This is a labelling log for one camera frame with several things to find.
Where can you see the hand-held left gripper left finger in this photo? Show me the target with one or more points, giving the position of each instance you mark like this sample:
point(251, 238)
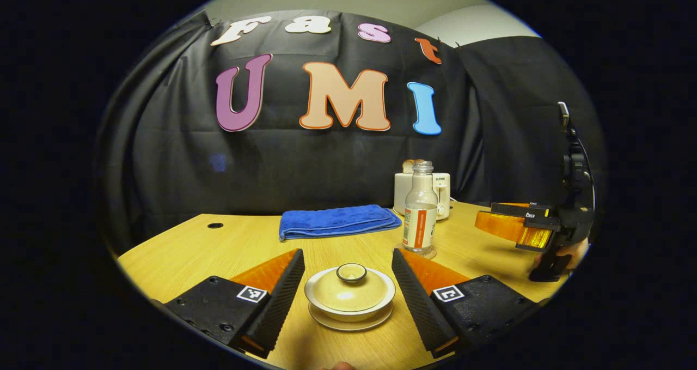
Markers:
point(280, 304)

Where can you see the clear plastic water bottle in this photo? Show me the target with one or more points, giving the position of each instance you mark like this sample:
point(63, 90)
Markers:
point(420, 223)

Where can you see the white toaster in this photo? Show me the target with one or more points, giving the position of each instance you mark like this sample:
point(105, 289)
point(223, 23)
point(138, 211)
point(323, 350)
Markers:
point(444, 195)

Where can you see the toast slice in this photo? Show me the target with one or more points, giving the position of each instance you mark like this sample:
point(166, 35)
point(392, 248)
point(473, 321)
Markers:
point(407, 167)

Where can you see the cream ceramic saucer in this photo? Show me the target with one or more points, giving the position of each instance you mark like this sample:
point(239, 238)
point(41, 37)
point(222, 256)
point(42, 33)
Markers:
point(351, 326)

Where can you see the cream ceramic teacup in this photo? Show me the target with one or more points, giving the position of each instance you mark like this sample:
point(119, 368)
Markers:
point(311, 299)

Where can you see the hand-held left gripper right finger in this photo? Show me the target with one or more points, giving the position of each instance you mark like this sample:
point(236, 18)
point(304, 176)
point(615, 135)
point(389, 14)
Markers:
point(419, 304)

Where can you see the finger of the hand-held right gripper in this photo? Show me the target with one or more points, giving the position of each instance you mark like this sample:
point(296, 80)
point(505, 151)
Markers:
point(517, 209)
point(506, 227)

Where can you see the folded blue towel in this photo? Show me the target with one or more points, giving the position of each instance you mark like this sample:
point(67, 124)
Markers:
point(337, 222)

